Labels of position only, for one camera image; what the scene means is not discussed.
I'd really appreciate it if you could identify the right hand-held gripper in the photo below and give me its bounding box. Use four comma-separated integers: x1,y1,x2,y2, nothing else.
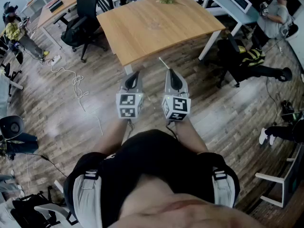
161,68,192,123

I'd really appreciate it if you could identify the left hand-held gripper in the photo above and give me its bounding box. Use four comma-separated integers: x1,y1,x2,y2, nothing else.
115,70,145,120

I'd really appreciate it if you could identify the thin stick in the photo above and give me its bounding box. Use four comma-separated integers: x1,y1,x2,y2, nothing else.
158,57,170,70

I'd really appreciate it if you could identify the person's right forearm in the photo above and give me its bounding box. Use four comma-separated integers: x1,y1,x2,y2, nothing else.
174,119,210,154

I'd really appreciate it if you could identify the person's left forearm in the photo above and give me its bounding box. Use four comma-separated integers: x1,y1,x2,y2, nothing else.
94,118,130,155

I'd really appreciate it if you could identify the large wooden table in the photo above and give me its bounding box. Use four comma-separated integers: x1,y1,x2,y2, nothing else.
96,0,226,75

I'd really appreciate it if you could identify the black chair with jacket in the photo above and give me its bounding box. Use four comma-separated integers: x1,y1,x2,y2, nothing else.
215,33,293,89

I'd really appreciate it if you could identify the person's black shirt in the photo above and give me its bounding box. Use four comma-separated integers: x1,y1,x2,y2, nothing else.
63,129,241,228

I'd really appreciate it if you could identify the black mesh office chair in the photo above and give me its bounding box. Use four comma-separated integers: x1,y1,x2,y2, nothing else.
52,0,108,64

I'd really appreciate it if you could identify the white power strip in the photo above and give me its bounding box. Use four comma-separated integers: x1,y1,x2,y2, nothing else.
50,55,62,67

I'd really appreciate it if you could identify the yellow black striped jacket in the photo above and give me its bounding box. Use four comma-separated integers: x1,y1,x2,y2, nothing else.
238,45,266,67

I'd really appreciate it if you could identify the pale blue table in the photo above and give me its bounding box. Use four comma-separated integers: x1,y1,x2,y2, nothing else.
203,0,260,37

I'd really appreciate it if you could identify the long wooden desk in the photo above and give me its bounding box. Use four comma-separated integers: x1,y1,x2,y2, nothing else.
37,0,79,50

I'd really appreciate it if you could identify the black flat box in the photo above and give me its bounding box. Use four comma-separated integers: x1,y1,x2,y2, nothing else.
48,0,65,13

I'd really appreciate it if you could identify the black floor bag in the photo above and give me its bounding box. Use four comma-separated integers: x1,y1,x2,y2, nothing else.
281,100,304,124

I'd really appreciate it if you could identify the person's face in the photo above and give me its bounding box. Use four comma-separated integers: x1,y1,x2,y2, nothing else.
113,173,268,228

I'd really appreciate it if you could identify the grey round fan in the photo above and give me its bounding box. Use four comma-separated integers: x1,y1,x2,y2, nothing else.
0,114,26,140

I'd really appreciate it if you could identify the black chair base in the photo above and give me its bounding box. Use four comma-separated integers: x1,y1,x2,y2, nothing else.
10,185,80,228

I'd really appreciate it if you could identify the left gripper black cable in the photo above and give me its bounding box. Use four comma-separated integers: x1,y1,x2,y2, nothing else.
127,119,135,140

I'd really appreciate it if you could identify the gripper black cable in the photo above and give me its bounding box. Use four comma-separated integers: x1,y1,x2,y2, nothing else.
127,119,135,140
165,121,179,141

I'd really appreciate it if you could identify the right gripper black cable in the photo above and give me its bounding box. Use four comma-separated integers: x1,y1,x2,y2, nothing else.
165,121,179,141

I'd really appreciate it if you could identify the white floor cable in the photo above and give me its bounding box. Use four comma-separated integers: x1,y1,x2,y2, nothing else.
47,58,104,136

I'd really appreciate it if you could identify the thin black floor cable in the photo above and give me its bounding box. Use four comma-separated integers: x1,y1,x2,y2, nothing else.
22,152,69,178

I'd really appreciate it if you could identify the person's right grey shoulder strap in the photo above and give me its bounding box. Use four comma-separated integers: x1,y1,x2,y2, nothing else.
211,167,235,208

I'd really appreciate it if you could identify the person's grey shoulder strap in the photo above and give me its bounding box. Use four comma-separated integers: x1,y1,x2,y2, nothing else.
211,167,235,208
72,170,103,228

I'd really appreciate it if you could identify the person's left grey shoulder strap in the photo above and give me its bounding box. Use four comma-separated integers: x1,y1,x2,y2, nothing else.
72,170,103,228

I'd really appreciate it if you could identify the white frame chair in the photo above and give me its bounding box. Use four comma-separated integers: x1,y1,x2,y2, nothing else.
255,142,304,209

